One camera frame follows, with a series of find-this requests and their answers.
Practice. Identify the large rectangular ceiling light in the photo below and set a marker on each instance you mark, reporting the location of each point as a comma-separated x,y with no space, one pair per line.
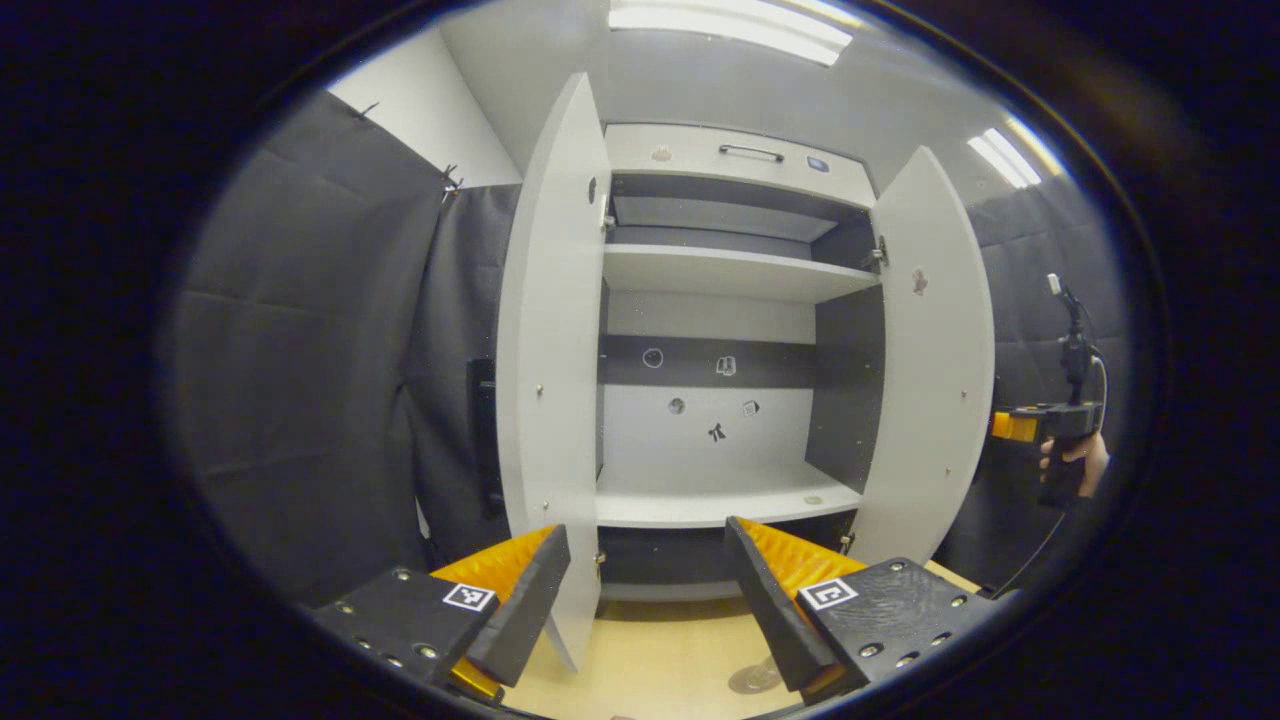
730,25

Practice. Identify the black backdrop cloth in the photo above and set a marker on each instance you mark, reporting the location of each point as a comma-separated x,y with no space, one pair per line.
300,350

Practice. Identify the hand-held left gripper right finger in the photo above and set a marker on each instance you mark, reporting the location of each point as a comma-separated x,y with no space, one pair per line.
765,600

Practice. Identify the grey cabinet door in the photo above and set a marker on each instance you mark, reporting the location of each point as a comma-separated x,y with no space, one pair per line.
930,380
550,380

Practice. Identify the clear bottle with label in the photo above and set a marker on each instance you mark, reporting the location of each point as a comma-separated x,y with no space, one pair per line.
772,668

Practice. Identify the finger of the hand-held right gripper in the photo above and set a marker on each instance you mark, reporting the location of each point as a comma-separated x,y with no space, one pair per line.
1015,426

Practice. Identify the white cabinet shelf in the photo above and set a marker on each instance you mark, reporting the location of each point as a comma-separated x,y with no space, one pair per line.
700,500
720,272

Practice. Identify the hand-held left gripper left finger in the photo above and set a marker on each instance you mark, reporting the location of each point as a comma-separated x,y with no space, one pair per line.
530,610

